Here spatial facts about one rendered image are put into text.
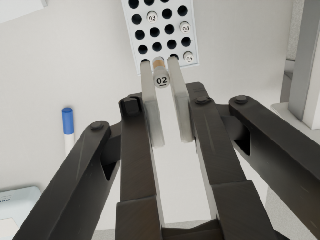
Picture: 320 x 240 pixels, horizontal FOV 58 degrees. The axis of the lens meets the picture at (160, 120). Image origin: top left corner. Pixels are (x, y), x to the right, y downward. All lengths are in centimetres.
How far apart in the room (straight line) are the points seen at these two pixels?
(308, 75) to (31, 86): 37
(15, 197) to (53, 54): 25
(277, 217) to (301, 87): 157
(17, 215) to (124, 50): 33
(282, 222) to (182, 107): 182
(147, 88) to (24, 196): 42
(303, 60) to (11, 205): 48
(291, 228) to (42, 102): 176
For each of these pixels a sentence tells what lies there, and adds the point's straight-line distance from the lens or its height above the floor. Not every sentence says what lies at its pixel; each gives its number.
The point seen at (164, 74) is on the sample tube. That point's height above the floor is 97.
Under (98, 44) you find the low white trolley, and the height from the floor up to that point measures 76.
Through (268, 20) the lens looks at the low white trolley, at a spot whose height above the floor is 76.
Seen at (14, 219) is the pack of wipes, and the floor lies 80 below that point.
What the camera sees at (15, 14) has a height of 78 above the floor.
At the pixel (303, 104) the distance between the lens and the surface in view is 38.
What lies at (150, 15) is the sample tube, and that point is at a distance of 36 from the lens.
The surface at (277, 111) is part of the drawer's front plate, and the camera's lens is 40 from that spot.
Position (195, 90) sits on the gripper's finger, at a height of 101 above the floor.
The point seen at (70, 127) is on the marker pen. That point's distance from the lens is 46.
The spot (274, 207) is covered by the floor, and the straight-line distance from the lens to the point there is 184.
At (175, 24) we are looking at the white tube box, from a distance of 38.
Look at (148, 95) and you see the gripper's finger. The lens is 16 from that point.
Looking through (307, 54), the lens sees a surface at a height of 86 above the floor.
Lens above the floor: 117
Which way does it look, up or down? 61 degrees down
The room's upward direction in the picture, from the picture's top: 173 degrees clockwise
